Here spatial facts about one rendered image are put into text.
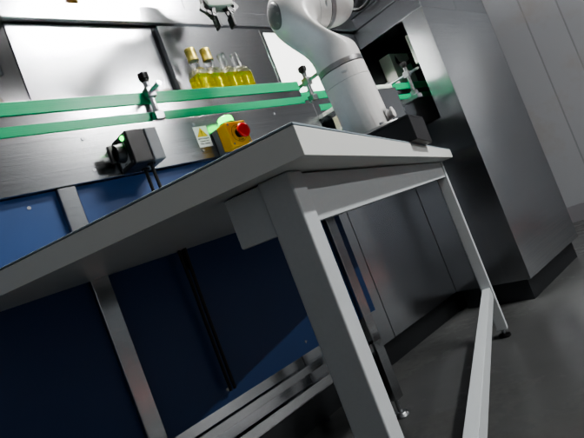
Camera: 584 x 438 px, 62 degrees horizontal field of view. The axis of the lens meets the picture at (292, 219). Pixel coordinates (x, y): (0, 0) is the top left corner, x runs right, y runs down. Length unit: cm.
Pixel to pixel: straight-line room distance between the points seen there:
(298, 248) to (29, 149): 77
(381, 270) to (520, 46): 251
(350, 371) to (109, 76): 134
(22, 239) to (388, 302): 148
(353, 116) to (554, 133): 302
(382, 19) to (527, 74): 184
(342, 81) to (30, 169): 73
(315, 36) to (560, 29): 313
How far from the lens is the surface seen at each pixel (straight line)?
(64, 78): 163
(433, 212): 248
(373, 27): 257
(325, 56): 124
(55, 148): 118
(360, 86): 122
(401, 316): 218
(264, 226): 54
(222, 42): 196
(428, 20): 244
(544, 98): 413
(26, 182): 113
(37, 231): 113
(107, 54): 173
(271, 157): 48
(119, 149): 115
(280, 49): 214
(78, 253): 65
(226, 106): 146
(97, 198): 118
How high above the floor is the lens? 65
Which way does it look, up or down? 2 degrees up
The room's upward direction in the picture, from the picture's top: 21 degrees counter-clockwise
